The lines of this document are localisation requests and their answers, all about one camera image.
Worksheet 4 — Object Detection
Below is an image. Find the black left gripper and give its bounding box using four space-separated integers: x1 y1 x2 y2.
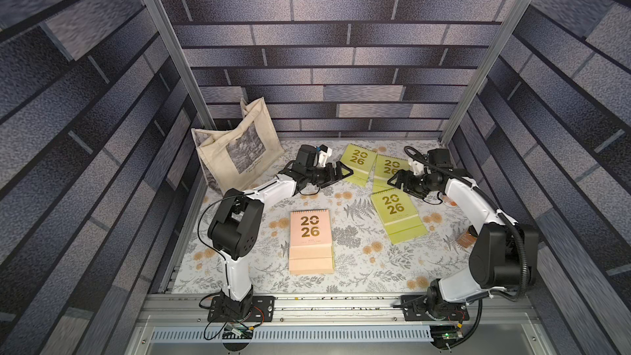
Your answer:
306 162 356 187

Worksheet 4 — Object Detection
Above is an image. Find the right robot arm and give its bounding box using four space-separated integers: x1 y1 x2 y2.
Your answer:
388 146 538 320

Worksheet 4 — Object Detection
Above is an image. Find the brown bottle black cap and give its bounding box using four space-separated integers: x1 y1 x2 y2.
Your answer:
457 228 478 249

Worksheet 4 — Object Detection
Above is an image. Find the cream canvas tote bag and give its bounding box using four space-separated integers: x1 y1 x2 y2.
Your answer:
192 98 284 193

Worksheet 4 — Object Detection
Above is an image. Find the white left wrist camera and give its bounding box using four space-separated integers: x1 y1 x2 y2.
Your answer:
315 145 332 168

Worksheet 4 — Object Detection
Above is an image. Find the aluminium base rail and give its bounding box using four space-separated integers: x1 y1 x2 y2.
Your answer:
135 294 541 328

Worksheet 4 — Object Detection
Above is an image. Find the right aluminium frame post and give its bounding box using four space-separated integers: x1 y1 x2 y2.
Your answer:
439 0 532 146

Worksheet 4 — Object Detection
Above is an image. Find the aluminium frame post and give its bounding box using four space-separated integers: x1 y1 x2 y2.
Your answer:
439 0 532 146
143 0 217 130

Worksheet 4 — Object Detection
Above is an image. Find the left aluminium frame post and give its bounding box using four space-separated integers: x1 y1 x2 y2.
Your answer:
143 0 217 130

